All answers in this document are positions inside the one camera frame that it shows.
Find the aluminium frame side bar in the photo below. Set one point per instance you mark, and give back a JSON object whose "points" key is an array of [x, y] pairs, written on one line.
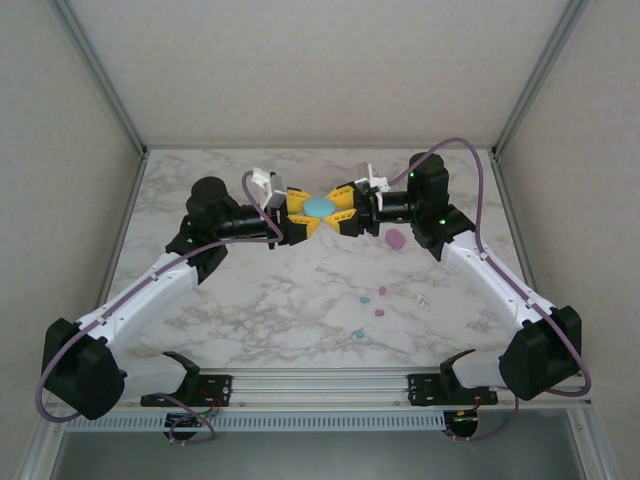
{"points": [[127, 215], [512, 220]]}

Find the blue earbud charging case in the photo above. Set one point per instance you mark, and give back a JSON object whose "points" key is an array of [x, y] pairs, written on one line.
{"points": [[318, 207]]}

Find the small electronics board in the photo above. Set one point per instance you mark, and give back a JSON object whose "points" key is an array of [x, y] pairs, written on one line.
{"points": [[182, 422], [462, 416]]}

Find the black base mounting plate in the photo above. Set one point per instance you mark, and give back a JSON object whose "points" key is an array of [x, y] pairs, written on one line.
{"points": [[215, 387], [422, 387]]}

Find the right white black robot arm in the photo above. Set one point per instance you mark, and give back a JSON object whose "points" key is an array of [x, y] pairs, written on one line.
{"points": [[477, 280]]}

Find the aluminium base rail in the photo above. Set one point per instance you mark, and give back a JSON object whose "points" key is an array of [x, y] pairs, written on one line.
{"points": [[320, 390]]}

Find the aluminium frame post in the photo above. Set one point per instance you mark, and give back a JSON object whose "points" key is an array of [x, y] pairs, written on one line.
{"points": [[537, 75], [105, 75]]}

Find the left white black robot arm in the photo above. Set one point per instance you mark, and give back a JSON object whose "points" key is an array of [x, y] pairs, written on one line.
{"points": [[165, 292]]}

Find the pink earbud charging case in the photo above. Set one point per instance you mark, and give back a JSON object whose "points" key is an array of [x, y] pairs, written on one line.
{"points": [[395, 240]]}

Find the white earbud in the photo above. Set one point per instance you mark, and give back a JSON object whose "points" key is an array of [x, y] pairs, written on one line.
{"points": [[423, 302]]}

